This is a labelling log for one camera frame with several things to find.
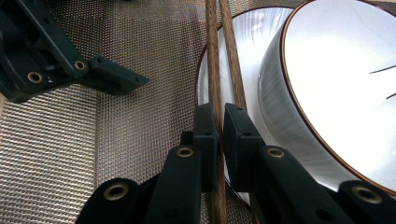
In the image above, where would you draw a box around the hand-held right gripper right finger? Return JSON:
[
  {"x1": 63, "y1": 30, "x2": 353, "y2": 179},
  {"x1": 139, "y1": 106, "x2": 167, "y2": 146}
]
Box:
[{"x1": 222, "y1": 103, "x2": 265, "y2": 192}]

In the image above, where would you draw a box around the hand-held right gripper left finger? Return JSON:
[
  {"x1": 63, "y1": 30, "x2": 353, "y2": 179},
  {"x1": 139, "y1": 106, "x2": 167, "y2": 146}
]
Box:
[{"x1": 180, "y1": 103, "x2": 219, "y2": 192}]

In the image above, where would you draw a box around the wooden chopstick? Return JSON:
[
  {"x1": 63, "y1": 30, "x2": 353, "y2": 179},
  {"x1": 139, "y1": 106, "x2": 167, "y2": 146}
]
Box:
[
  {"x1": 205, "y1": 0, "x2": 228, "y2": 224},
  {"x1": 219, "y1": 0, "x2": 248, "y2": 110}
]

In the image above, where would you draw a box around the white plate with brown rim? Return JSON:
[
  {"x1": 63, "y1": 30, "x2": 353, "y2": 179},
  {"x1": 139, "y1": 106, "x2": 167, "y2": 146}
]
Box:
[{"x1": 195, "y1": 6, "x2": 297, "y2": 207}]

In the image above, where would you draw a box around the brown woven placemat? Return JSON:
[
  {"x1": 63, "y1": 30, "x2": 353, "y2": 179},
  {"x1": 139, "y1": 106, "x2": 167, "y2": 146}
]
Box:
[{"x1": 0, "y1": 0, "x2": 396, "y2": 224}]

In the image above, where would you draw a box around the white bowl with brown rim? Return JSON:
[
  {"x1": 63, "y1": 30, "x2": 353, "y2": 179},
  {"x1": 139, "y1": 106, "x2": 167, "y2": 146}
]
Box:
[{"x1": 258, "y1": 0, "x2": 396, "y2": 198}]

